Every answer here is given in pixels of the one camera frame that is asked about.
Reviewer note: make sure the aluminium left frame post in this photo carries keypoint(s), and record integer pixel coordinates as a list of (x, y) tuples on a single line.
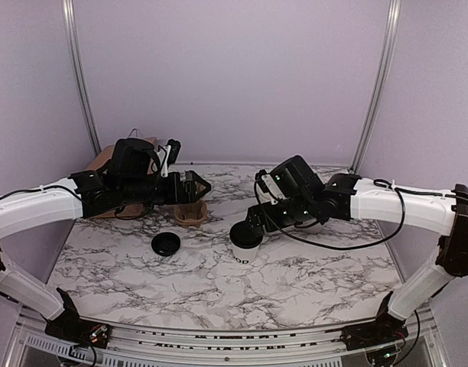
[(79, 75)]

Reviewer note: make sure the white ribbed cup holder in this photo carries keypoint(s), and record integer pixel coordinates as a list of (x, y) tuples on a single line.
[(313, 227)]

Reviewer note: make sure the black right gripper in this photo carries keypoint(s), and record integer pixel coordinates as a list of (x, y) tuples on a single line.
[(255, 214)]

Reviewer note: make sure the white paper coffee cup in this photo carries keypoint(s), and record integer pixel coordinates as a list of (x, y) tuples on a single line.
[(245, 256)]

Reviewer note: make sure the aluminium right frame post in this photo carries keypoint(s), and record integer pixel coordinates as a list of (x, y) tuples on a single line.
[(384, 66)]

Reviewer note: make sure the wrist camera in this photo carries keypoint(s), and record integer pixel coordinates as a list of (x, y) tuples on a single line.
[(168, 155), (267, 188)]

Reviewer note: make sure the black plastic cup lid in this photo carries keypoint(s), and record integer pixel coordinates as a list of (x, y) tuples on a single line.
[(242, 236)]

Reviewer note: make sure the aluminium frame post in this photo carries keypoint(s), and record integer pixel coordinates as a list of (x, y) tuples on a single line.
[(384, 66), (79, 75)]

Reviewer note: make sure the black lid stack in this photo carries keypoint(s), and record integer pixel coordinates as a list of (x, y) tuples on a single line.
[(165, 244)]

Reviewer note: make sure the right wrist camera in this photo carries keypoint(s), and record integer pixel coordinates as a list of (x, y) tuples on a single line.
[(267, 188)]

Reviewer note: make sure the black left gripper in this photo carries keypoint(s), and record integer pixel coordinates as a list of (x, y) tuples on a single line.
[(174, 196)]

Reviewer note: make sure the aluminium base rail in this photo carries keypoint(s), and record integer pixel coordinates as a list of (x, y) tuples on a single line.
[(131, 345)]

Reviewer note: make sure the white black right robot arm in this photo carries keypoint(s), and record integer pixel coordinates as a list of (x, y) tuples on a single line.
[(347, 197)]

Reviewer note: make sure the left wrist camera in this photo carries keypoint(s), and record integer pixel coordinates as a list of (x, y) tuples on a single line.
[(168, 155)]

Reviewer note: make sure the brown pulp cup carrier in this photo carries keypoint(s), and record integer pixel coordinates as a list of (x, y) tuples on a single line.
[(190, 209)]

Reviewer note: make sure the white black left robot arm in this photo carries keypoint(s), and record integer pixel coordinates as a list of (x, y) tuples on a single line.
[(78, 196)]

